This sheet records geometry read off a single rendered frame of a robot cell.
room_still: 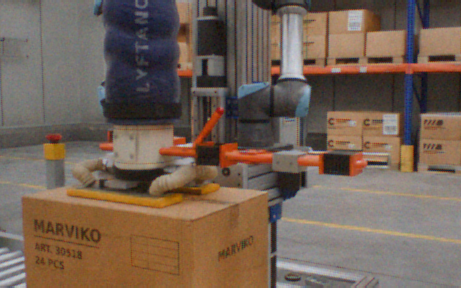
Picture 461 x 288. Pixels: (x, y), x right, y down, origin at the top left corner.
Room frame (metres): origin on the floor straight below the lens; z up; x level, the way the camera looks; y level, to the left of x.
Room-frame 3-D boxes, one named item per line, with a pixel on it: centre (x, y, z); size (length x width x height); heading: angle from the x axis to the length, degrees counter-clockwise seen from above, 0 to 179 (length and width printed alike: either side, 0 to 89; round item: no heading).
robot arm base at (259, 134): (2.04, -0.05, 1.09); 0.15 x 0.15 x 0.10
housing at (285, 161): (1.36, -0.12, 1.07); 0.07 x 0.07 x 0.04; 61
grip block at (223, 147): (1.47, 0.07, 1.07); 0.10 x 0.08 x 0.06; 151
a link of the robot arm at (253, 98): (2.04, -0.05, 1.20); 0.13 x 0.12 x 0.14; 86
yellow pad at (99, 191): (1.51, 0.33, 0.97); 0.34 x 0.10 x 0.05; 61
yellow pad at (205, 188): (1.67, 0.24, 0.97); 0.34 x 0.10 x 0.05; 61
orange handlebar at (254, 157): (1.60, 0.05, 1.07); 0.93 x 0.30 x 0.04; 61
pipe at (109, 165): (1.59, 0.29, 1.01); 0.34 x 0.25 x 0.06; 61
